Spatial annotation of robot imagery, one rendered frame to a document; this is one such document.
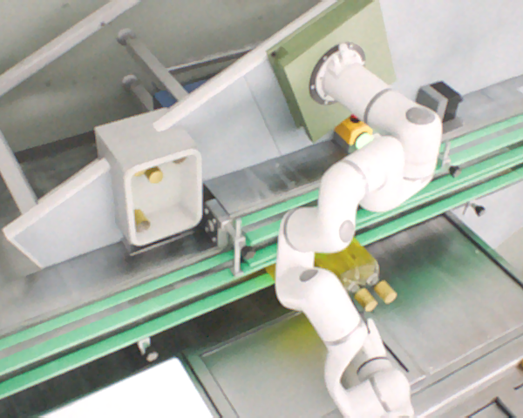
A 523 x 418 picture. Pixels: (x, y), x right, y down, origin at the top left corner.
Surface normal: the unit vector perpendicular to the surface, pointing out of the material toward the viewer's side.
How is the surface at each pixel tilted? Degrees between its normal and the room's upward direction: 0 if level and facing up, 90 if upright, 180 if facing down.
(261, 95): 0
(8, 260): 90
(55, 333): 90
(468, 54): 0
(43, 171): 90
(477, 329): 90
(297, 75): 2
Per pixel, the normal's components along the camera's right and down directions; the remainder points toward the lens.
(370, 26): 0.55, 0.58
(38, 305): 0.06, -0.73
